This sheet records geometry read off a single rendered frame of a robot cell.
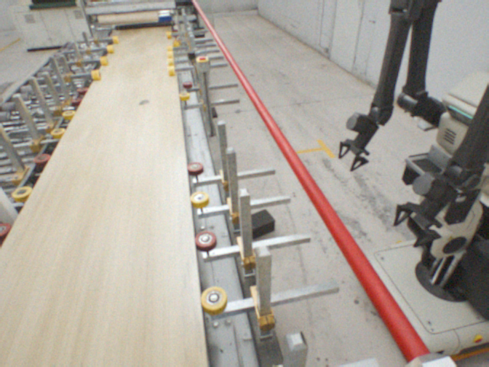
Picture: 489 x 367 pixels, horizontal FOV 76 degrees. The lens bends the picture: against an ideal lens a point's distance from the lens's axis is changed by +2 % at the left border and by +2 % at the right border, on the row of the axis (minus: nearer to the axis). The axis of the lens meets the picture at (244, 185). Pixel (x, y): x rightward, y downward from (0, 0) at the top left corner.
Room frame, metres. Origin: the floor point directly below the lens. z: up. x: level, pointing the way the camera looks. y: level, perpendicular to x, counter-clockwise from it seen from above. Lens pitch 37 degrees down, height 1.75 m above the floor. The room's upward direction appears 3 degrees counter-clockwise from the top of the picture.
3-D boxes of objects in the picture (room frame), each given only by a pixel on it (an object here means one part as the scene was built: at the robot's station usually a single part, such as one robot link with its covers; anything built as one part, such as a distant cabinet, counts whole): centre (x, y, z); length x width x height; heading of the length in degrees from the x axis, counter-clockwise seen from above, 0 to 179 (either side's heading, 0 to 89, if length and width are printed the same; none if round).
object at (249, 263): (0.80, 0.01, 0.81); 0.14 x 0.06 x 0.05; 10
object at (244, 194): (0.78, 0.00, 0.89); 0.04 x 0.04 x 0.48; 10
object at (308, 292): (0.58, -0.08, 0.82); 0.43 x 0.03 x 0.04; 100
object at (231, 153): (1.03, 0.05, 0.91); 0.04 x 0.04 x 0.48; 10
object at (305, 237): (0.83, -0.04, 0.80); 0.43 x 0.03 x 0.04; 100
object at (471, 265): (0.91, -0.89, 0.68); 0.28 x 0.27 x 0.25; 10
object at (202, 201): (1.04, 0.20, 0.85); 0.08 x 0.08 x 0.11
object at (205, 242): (0.80, 0.16, 0.85); 0.08 x 0.08 x 0.11
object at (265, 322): (0.56, -0.04, 0.82); 0.14 x 0.06 x 0.05; 10
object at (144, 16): (4.98, 1.28, 1.05); 1.43 x 0.12 x 0.12; 100
